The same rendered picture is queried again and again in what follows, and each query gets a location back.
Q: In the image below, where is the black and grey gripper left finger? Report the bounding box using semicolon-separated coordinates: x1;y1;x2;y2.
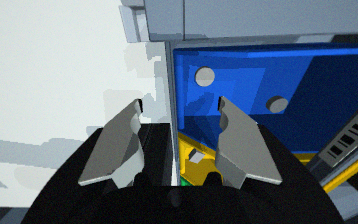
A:
21;98;144;224

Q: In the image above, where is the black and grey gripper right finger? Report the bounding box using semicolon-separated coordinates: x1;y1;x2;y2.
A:
215;96;345;224

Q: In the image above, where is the yellow open bin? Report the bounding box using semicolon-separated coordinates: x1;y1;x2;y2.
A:
178;132;316;186

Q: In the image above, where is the green open bin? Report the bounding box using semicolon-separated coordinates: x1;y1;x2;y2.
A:
180;175;194;186

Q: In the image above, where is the yellow flat bar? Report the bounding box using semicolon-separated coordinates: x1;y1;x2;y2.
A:
322;159;358;193

